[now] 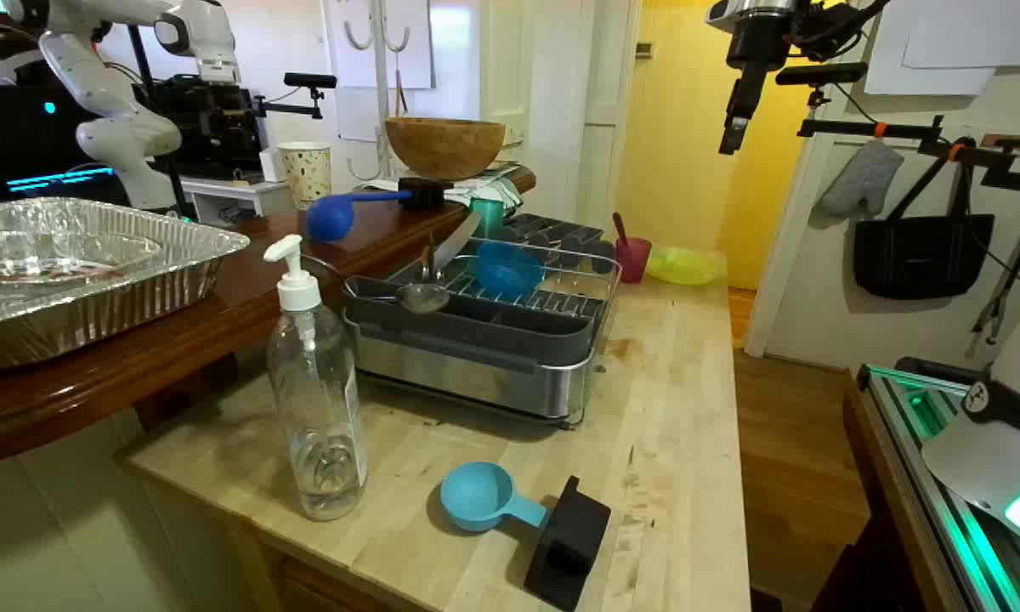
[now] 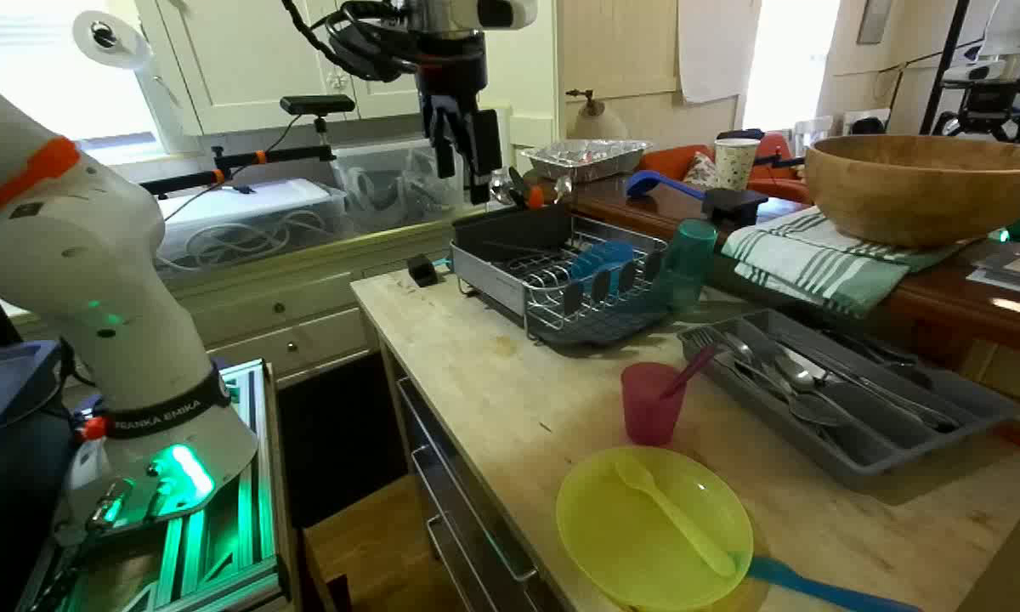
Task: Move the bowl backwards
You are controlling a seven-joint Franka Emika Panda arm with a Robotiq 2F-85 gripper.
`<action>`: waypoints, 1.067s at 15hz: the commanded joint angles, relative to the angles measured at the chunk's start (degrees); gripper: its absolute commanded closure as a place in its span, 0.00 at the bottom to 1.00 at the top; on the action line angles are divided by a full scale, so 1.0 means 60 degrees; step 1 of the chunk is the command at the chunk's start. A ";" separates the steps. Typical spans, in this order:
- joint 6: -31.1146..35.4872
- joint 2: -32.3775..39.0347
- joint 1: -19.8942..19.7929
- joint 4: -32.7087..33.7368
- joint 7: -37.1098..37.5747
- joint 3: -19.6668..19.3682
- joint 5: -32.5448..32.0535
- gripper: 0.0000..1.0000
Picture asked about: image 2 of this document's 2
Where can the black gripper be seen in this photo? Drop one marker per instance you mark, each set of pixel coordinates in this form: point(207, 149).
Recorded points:
point(452, 72)

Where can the blue plastic bowl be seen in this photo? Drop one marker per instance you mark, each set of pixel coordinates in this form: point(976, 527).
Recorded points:
point(599, 262)

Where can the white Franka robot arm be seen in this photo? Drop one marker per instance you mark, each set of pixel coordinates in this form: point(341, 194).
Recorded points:
point(78, 261)

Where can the large wooden bowl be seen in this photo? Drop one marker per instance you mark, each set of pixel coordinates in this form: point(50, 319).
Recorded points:
point(928, 187)

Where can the small orange object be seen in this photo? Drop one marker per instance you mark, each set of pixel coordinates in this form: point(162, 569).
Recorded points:
point(534, 194)

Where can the grey dish drying rack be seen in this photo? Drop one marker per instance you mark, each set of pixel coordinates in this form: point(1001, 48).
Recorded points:
point(511, 257)

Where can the aluminium foil tray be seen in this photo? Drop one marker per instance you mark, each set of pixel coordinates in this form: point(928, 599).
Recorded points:
point(585, 158)

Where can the small black block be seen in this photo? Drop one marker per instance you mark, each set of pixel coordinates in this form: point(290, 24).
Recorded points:
point(423, 269)

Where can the beige soap dispenser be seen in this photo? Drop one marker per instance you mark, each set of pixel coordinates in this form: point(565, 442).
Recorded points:
point(595, 118)

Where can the clear plastic storage bin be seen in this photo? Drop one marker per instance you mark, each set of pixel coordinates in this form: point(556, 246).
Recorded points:
point(292, 209)

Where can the red orange cloth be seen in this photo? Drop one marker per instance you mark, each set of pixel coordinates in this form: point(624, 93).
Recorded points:
point(675, 158)

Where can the black orange clamp bar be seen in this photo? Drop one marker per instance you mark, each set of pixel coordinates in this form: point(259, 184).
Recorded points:
point(239, 164)

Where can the cream drawer cabinet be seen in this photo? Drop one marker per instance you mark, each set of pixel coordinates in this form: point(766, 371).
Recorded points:
point(292, 319)

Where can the teal plastic cup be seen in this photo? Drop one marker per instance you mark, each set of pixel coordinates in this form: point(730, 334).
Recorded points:
point(690, 261)

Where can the white paper cup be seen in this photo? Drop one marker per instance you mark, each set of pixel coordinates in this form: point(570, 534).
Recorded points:
point(736, 160)

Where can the white hanging cloth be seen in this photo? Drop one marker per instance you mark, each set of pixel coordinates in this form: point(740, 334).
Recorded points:
point(714, 45)

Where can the black box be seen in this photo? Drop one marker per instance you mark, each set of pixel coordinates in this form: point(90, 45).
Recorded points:
point(733, 206)

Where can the pink plastic cup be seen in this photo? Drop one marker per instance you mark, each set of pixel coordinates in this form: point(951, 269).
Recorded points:
point(650, 402)

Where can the pink plastic spoon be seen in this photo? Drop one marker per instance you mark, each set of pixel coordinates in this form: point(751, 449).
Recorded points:
point(690, 367)

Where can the green striped dish towel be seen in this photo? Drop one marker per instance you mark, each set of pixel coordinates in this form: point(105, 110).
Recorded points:
point(818, 261)

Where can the white paper towel roll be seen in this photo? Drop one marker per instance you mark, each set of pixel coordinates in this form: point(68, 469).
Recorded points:
point(105, 34)

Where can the metal spoon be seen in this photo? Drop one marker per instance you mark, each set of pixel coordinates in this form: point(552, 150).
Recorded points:
point(800, 375)

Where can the yellow-green plastic spoon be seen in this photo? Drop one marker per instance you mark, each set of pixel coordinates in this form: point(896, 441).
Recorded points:
point(675, 512)

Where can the yellow-green plastic plate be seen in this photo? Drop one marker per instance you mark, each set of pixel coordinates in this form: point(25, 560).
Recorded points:
point(633, 544)

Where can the grey cutlery tray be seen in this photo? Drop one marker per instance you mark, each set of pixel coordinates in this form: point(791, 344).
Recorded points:
point(872, 447)

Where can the blue box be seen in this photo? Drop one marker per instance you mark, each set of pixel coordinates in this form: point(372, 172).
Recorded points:
point(3, 385)

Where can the metal knife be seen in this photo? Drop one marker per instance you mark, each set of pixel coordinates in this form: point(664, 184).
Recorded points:
point(911, 408)

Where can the flat book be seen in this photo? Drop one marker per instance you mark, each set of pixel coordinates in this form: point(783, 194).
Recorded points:
point(1013, 269)

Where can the blue plastic utensil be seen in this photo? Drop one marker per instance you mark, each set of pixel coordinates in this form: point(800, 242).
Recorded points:
point(826, 591)

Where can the black camera bar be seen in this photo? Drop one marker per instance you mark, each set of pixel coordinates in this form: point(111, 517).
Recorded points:
point(317, 104)

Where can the cream wall cabinet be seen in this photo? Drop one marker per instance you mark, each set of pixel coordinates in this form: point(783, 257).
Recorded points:
point(249, 62)

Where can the framed wall picture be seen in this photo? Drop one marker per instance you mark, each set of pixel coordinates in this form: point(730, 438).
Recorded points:
point(872, 23)

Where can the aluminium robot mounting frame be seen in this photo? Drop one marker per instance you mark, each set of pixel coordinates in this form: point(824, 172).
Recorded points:
point(207, 533)

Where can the black camera on tripod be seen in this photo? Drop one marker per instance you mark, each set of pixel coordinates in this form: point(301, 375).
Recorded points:
point(991, 96)

